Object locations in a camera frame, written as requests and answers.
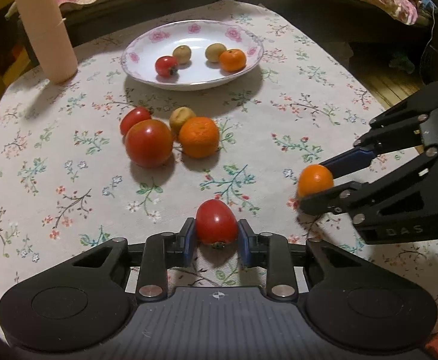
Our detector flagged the pink ribbed cylinder container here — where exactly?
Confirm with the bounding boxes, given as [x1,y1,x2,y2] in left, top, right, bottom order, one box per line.
[15,0,78,84]

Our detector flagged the large red tomato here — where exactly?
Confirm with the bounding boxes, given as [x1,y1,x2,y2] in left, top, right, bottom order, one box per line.
[124,119,173,168]

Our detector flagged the mandarin front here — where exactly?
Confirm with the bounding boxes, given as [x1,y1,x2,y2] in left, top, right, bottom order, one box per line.
[297,164,334,198]

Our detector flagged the stemmed red tomato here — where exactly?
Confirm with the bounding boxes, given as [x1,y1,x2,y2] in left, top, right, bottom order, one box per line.
[155,55,178,78]

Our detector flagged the white floral plate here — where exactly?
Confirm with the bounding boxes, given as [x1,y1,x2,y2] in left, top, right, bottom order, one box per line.
[120,19,264,91]

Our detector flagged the small tomato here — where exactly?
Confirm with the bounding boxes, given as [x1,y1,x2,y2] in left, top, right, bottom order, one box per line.
[119,106,151,136]
[195,199,238,248]

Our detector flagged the floral tablecloth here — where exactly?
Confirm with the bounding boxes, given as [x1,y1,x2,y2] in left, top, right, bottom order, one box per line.
[0,1,438,302]

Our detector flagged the brown longan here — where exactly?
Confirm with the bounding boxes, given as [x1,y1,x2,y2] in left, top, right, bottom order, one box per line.
[172,45,192,65]
[169,106,196,136]
[205,43,227,63]

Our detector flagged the large textured mandarin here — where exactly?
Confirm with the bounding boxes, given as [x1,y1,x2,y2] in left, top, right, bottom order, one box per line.
[178,117,220,158]

